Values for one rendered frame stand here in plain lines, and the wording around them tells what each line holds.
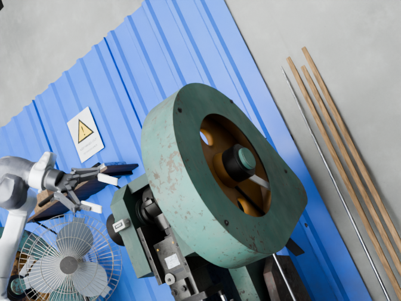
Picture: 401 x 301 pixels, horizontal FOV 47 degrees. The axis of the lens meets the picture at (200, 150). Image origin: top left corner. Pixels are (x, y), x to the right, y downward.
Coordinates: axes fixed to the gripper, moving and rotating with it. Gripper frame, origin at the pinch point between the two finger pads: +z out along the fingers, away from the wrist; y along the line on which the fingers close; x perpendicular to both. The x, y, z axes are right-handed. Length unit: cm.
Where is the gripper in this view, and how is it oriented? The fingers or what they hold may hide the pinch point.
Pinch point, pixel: (107, 194)
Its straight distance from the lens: 157.1
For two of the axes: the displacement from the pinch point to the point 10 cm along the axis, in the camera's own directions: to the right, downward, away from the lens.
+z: 9.6, 2.5, -0.9
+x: 1.4, -7.6, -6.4
